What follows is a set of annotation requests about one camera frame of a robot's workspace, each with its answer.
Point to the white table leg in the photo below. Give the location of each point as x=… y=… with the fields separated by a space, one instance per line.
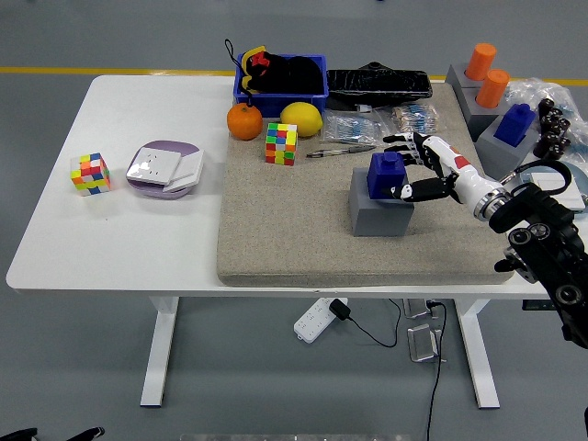
x=478 y=353
x=161 y=344

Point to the grey cube seal holder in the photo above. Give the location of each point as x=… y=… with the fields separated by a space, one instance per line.
x=376 y=220
x=480 y=121
x=494 y=154
x=455 y=75

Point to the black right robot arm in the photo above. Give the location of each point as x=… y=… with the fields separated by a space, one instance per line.
x=546 y=239

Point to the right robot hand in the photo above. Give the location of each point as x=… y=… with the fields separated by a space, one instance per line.
x=461 y=177

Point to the clear plastic bag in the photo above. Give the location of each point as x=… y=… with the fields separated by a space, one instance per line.
x=526 y=89

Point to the light blue plate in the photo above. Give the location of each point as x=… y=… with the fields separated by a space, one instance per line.
x=580 y=169

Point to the metal foot bracket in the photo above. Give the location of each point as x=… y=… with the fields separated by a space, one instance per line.
x=415 y=310
x=422 y=347

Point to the blue square seal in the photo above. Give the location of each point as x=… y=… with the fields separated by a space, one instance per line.
x=512 y=126
x=381 y=177

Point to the orange fruit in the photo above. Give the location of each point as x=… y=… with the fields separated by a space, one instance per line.
x=244 y=121

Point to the yellow lemon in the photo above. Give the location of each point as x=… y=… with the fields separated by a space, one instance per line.
x=300 y=119

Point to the orange cylinder seal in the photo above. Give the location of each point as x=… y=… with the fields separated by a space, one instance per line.
x=492 y=89
x=480 y=62

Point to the grey-brown mat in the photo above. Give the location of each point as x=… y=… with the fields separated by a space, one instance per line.
x=283 y=220

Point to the black table control panel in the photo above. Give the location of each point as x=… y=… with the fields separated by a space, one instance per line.
x=535 y=305

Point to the blue plastic bin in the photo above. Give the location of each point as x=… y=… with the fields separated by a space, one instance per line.
x=274 y=103

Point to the clear bag of resistors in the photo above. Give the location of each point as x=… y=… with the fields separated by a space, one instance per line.
x=352 y=126
x=416 y=119

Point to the white power strip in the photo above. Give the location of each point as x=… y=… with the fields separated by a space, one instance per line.
x=312 y=321

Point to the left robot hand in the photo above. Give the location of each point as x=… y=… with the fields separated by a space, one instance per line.
x=87 y=433

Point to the purple plate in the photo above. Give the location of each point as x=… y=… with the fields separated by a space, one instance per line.
x=168 y=146

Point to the grey pen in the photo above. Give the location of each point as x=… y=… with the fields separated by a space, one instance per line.
x=352 y=149

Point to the white socket panel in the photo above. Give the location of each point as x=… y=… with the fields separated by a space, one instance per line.
x=152 y=165

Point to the white switch panel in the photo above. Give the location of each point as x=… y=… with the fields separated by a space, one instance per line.
x=546 y=180
x=188 y=170

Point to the colourful puzzle cube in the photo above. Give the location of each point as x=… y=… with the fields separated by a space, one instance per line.
x=90 y=174
x=280 y=144

